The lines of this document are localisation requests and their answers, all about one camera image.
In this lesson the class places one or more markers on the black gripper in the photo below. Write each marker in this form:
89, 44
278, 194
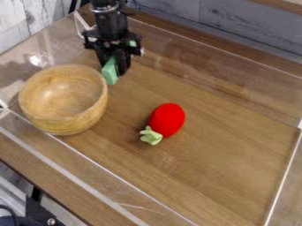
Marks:
127, 43

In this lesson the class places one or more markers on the green rectangular block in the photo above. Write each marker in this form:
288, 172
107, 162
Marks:
110, 71

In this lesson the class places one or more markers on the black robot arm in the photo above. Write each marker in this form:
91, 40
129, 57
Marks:
111, 19

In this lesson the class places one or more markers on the brown wooden bowl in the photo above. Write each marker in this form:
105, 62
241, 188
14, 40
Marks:
63, 99

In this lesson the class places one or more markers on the red plush strawberry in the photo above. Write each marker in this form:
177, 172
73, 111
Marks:
165, 122

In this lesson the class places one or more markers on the black table clamp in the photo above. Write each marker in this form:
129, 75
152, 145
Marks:
38, 216

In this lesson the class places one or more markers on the clear acrylic corner bracket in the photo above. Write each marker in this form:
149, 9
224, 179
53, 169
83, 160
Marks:
81, 24

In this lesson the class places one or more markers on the clear acrylic tray wall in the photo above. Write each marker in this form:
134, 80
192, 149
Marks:
229, 171

